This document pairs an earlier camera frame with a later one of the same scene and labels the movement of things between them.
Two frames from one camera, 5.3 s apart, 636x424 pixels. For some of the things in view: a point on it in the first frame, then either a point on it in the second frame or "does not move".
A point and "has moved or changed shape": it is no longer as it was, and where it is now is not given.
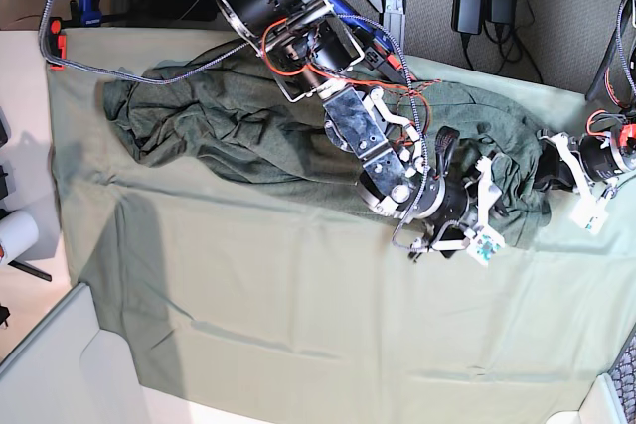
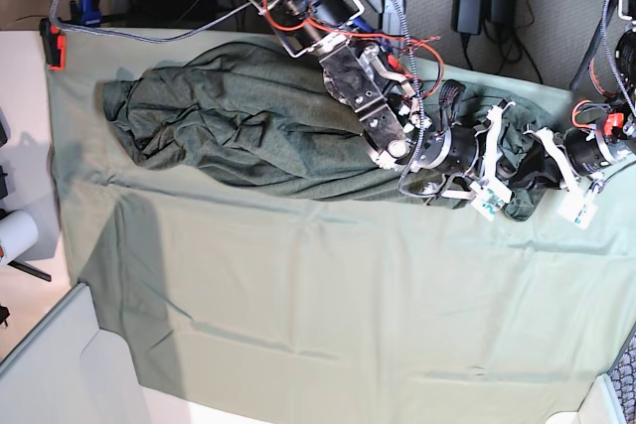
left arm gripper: (552, 171) to (537, 170)
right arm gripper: (488, 193) to (509, 164)
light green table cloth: (232, 305) does not move
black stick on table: (30, 270) does not move
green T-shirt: (232, 122) has moved or changed shape
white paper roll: (19, 232) does not move
